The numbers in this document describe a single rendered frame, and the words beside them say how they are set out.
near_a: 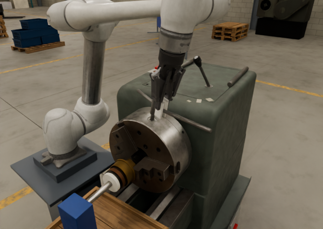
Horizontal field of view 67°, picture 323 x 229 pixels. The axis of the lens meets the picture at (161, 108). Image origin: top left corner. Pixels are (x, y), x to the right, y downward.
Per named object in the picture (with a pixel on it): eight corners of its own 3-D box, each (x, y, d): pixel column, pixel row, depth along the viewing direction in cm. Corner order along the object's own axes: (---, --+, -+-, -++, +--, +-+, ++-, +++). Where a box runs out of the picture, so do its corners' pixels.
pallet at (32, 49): (49, 42, 781) (43, 16, 745) (65, 45, 742) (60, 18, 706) (11, 50, 691) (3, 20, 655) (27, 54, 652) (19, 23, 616)
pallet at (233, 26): (226, 33, 924) (227, 21, 904) (248, 36, 877) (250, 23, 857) (210, 38, 836) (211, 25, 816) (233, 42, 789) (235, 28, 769)
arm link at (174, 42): (200, 33, 66) (194, 54, 69) (177, 23, 71) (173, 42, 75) (176, 35, 60) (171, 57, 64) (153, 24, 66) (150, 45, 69)
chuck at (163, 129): (120, 155, 112) (126, 97, 95) (178, 192, 100) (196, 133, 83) (107, 165, 105) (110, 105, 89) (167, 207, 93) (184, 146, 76)
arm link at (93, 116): (67, 126, 146) (96, 113, 161) (84, 142, 139) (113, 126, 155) (67, -9, 100) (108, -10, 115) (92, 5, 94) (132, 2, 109)
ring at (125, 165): (119, 150, 87) (101, 164, 80) (140, 160, 83) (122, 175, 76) (121, 170, 91) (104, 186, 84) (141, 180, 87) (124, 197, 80)
